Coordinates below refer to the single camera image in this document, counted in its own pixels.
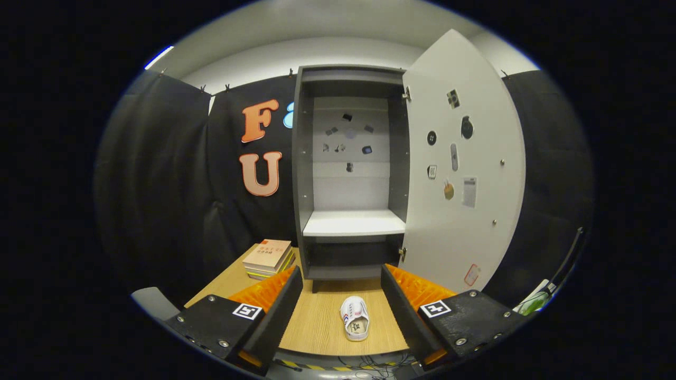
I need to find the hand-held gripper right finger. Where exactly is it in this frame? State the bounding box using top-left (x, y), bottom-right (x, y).
top-left (380, 264), bottom-right (529, 370)

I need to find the green round object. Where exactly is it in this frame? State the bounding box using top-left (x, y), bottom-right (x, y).
top-left (520, 291), bottom-right (550, 316)

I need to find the grey chair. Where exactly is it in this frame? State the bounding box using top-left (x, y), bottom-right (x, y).
top-left (131, 287), bottom-right (177, 320)

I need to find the black cable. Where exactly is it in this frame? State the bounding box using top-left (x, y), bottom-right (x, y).
top-left (549, 227), bottom-right (586, 296)

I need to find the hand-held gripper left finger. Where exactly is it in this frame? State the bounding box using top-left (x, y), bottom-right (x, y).
top-left (164, 265), bottom-right (304, 376)

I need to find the yellow black striped tape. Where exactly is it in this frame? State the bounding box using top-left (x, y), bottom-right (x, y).
top-left (275, 359), bottom-right (402, 371)

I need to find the white shoe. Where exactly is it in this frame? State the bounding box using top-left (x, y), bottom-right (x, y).
top-left (340, 296), bottom-right (370, 342)

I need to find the black backdrop cloth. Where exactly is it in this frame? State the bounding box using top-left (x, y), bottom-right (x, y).
top-left (94, 69), bottom-right (595, 307)

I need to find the beige shoe cabinet door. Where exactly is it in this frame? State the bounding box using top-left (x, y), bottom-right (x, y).
top-left (400, 29), bottom-right (527, 295)

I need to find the yellow edged book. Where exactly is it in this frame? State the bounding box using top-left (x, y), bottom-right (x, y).
top-left (246, 251), bottom-right (296, 281)

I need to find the narrow ceiling light strip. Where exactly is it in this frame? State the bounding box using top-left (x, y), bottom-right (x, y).
top-left (144, 45), bottom-right (175, 70)

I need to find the row of cloth clips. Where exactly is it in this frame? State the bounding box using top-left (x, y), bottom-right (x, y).
top-left (198, 68), bottom-right (510, 93)

